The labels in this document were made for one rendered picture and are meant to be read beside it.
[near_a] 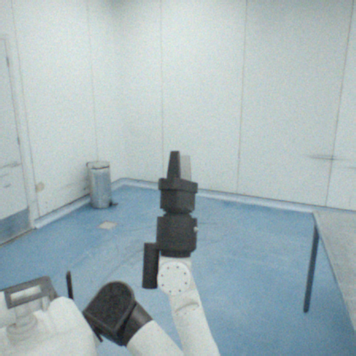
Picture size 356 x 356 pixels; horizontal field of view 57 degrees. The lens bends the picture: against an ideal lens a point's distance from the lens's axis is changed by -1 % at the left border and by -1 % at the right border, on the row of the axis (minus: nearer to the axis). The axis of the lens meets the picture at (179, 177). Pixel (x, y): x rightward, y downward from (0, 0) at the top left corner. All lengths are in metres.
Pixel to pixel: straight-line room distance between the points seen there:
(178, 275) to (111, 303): 0.23
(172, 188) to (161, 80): 4.35
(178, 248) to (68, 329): 0.30
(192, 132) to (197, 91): 0.57
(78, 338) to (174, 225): 0.32
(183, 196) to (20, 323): 0.41
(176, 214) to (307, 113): 3.85
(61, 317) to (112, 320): 0.11
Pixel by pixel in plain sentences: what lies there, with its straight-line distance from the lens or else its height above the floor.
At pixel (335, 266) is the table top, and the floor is 0.82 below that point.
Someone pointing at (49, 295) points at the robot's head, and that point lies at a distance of 0.75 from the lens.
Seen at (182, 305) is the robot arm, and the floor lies 1.24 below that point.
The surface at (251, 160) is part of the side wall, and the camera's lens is 4.66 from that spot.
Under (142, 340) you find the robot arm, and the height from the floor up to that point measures 1.16.
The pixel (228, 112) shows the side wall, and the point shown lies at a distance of 4.64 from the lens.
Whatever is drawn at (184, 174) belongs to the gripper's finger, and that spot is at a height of 1.51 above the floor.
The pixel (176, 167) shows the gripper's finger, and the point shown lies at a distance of 0.70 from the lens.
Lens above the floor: 1.73
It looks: 17 degrees down
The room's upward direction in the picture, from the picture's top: straight up
